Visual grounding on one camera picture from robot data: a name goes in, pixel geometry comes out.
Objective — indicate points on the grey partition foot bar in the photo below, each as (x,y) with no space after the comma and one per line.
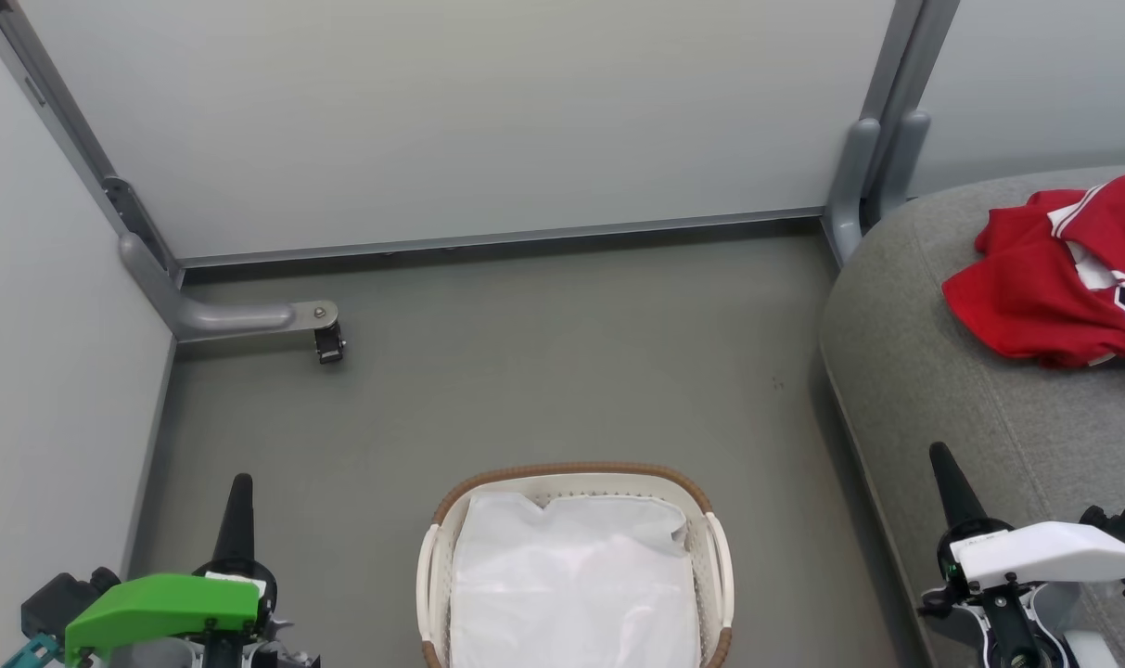
(228,317)

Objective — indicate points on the white cloth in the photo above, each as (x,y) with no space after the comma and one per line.
(571,584)

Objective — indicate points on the grey fabric sofa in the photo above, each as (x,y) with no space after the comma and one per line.
(989,436)

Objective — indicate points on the grey partition bottom rail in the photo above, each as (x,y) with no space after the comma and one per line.
(497,239)
(149,445)

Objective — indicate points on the red jersey shirt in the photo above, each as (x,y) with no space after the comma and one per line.
(1026,297)

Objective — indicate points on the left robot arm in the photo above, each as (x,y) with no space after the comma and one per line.
(57,603)

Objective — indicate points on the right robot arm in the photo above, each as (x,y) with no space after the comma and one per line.
(1026,631)

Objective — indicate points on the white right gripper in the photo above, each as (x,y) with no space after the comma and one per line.
(1044,555)

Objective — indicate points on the grey partition corner post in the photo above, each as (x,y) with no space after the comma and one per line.
(61,121)

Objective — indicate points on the black caster wheel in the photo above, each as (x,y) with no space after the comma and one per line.
(329,345)

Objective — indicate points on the white laundry basket brown rim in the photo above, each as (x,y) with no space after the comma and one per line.
(715,566)

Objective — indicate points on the grey partition post with feet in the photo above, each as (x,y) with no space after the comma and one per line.
(882,139)

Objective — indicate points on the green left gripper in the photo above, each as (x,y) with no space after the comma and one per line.
(154,608)

